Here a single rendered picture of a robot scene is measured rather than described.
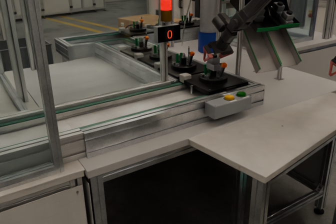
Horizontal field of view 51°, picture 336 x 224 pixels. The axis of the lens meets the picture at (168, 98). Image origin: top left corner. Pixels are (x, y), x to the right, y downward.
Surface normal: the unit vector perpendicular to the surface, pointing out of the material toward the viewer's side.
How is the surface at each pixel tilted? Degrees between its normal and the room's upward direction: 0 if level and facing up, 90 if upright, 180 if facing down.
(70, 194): 90
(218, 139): 0
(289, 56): 45
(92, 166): 0
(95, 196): 90
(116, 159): 0
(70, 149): 90
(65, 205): 90
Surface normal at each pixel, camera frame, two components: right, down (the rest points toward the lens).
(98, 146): 0.53, 0.31
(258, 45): 0.25, -0.42
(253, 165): -0.02, -0.93
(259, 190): -0.75, 0.26
